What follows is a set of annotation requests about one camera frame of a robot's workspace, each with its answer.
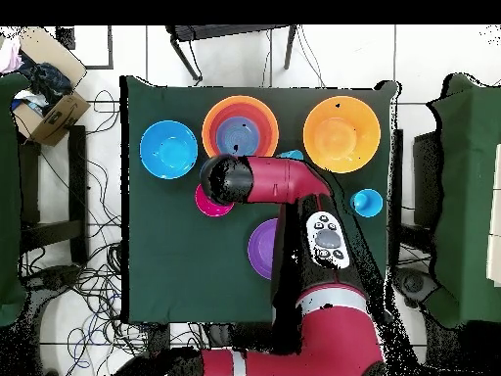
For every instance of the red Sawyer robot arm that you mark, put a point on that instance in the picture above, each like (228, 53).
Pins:
(313, 329)

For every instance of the large blue bowl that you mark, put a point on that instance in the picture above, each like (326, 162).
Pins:
(168, 149)

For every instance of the pink bowl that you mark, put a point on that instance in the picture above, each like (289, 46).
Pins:
(207, 205)

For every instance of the small light blue bowl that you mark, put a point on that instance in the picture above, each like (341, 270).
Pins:
(291, 154)

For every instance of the cardboard box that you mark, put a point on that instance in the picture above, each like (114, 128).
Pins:
(59, 117)

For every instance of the blue cup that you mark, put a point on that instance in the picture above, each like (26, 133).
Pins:
(366, 202)

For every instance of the large orange bowl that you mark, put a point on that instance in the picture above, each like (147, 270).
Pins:
(344, 133)
(205, 129)

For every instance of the beige board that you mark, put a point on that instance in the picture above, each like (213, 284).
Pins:
(495, 235)

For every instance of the black bench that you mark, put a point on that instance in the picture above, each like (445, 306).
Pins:
(77, 196)

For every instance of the dark green tablecloth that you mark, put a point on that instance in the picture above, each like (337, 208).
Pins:
(172, 258)

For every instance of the medium blue bowl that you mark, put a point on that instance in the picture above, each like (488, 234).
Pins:
(237, 135)

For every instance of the green cloth covered table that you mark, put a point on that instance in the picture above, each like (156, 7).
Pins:
(8, 235)
(470, 196)

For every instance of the red-orange bowl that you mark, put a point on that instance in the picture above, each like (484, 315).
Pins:
(266, 125)

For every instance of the black metal stand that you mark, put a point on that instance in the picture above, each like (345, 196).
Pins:
(227, 31)

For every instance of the purple bowl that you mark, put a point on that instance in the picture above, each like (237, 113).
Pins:
(262, 251)

